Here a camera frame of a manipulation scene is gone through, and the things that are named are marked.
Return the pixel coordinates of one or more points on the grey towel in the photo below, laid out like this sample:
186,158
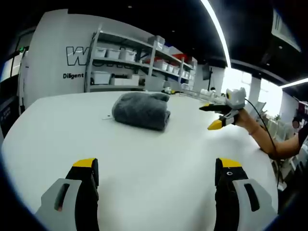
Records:
140,110

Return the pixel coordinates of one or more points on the person's right hand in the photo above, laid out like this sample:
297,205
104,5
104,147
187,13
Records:
247,122

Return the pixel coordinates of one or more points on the black monitor on stand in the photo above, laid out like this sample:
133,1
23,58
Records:
206,71

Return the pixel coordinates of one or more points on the short ceiling light strip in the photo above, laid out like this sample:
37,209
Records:
294,83

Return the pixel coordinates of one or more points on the long ceiling light strip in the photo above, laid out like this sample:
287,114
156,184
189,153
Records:
220,31

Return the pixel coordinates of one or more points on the person's dark sleeve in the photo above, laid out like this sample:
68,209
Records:
303,139

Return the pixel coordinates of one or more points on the ceiling air vent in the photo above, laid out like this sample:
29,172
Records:
285,29

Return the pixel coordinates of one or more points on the grey metal shelving unit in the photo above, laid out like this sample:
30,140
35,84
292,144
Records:
150,56

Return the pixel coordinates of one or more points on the rows of white storage boxes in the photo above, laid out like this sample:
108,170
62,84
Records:
113,53

